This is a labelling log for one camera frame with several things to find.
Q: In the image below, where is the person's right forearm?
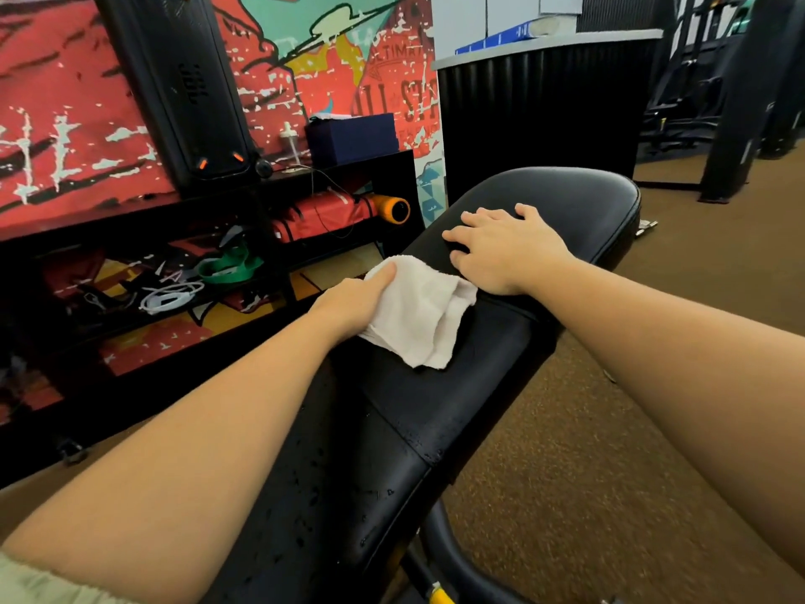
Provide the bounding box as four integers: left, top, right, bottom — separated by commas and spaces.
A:
525, 258, 805, 576

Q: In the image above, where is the black reception counter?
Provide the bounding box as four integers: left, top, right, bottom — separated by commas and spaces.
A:
434, 29, 664, 205

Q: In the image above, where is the person's left forearm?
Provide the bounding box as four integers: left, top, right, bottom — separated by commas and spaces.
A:
0, 311, 343, 604

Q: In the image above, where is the white spray bottle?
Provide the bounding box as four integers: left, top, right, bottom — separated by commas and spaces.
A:
280, 122, 303, 169

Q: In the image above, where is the white coiled rope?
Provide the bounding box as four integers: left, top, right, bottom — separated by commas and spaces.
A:
138, 281, 206, 315

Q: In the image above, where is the person's right hand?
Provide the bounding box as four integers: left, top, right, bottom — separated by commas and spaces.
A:
442, 203, 576, 297

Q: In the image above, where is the black gym machine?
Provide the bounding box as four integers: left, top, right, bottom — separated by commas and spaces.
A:
638, 0, 762, 164

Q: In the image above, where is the orange foam roller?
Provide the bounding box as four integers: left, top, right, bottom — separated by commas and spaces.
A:
371, 195, 411, 226

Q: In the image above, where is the light green sleeve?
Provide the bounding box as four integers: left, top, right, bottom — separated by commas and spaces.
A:
0, 552, 136, 604

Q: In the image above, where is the black padded workout bench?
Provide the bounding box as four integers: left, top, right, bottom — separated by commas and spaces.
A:
201, 167, 642, 604

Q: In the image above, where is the black support pillar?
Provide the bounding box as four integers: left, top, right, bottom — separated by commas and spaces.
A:
698, 0, 805, 205

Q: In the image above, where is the large black speaker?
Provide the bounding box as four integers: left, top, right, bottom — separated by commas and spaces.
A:
94, 0, 260, 194

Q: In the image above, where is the white cleaning cloth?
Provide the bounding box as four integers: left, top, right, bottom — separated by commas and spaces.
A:
358, 255, 479, 370

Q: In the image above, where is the red rolled mat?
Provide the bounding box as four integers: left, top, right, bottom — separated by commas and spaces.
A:
272, 190, 378, 244

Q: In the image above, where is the black shelf unit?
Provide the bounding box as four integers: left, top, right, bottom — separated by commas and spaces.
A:
0, 149, 425, 488

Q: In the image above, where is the green resistance band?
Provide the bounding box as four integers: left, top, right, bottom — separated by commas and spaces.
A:
197, 247, 265, 285

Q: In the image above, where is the blue flat box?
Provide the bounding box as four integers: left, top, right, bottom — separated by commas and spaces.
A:
454, 16, 561, 56

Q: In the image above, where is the person's left hand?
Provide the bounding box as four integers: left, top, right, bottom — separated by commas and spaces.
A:
307, 262, 397, 345

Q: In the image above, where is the navy blue box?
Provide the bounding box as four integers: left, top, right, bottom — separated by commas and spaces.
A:
305, 113, 401, 168

